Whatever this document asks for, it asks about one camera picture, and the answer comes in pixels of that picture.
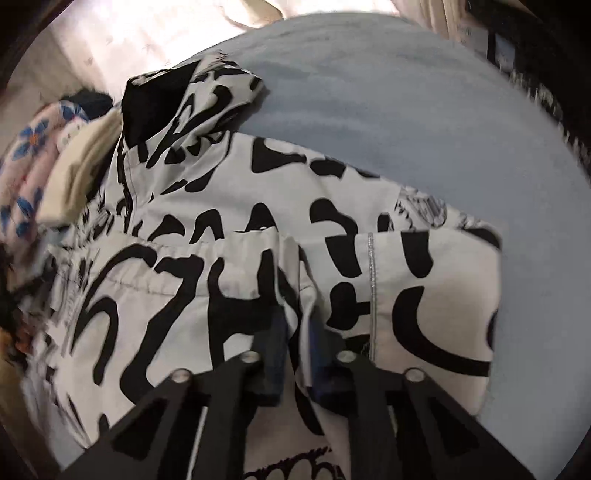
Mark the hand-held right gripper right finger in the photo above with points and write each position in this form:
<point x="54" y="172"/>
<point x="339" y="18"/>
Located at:
<point x="323" y="364"/>

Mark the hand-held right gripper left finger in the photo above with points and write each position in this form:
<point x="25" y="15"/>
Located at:
<point x="274" y="355"/>

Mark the black and white printed jacket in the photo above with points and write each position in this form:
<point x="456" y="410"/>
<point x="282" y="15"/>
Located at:
<point x="277" y="198"/>

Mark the blue bed sheet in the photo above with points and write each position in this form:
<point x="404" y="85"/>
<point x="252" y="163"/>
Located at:
<point x="392" y="115"/>

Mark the cream folded fleece garment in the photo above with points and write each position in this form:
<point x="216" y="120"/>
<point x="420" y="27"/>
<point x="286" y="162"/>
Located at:
<point x="78" y="175"/>

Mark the black fuzzy item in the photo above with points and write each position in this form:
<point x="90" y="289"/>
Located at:
<point x="90" y="101"/>

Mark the floral quilt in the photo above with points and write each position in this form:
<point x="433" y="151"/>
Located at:
<point x="27" y="157"/>

